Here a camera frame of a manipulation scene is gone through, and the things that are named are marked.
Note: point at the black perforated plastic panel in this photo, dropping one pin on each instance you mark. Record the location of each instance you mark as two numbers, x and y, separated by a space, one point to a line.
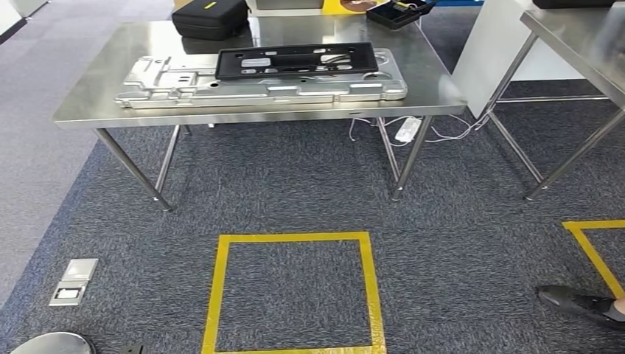
227 66

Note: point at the white power strip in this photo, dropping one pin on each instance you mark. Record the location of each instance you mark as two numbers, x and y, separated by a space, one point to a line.
407 129

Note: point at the yellow floor tape rectangle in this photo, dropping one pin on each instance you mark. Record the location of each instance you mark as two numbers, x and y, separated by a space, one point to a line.
220 293
593 225

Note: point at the white desk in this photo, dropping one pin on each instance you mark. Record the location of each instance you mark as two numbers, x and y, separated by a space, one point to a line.
283 12

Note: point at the yellow paper bag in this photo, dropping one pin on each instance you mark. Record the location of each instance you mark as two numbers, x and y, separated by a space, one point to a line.
332 6

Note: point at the black tray device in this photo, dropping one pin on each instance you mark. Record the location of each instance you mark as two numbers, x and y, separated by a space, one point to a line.
390 17

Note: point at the pressed silver metal panel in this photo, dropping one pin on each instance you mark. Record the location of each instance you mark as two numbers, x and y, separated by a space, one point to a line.
161 80

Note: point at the black case with yellow label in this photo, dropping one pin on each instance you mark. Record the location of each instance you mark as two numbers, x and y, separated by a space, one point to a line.
571 3
210 22

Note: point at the stainless steel table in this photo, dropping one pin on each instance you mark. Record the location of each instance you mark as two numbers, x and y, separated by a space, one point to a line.
122 44
576 34

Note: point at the silver floor socket box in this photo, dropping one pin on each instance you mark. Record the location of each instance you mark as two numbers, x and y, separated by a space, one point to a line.
78 273

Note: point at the person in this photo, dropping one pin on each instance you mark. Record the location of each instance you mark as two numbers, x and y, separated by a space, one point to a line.
571 300

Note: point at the round polished metal base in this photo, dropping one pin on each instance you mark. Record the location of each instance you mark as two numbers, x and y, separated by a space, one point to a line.
53 344

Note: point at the white low cabinet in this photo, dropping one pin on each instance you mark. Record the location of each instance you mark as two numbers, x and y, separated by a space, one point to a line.
10 17

